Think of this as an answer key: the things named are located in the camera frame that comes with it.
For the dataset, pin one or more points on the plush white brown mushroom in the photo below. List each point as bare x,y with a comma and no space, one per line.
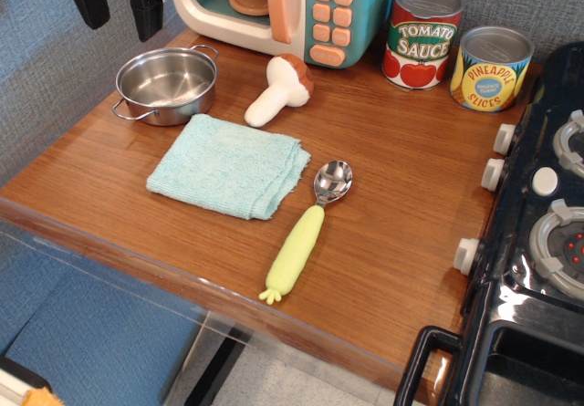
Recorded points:
289,84

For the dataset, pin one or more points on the small metal pot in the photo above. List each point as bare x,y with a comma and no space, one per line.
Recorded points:
167,86

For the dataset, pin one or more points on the light blue folded cloth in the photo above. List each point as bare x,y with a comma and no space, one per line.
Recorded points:
229,168

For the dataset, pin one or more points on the toy teal microwave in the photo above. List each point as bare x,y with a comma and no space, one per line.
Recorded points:
326,33

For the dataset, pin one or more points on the tomato sauce can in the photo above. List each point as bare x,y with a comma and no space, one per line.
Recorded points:
421,34

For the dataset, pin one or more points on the pineapple slices can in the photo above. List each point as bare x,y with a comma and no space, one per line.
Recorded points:
490,67

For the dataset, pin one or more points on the orange fuzzy object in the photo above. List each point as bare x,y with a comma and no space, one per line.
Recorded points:
41,397

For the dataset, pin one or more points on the black toy stove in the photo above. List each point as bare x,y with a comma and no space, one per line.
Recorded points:
521,341

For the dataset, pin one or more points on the spoon with green handle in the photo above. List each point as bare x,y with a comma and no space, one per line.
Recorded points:
332,182

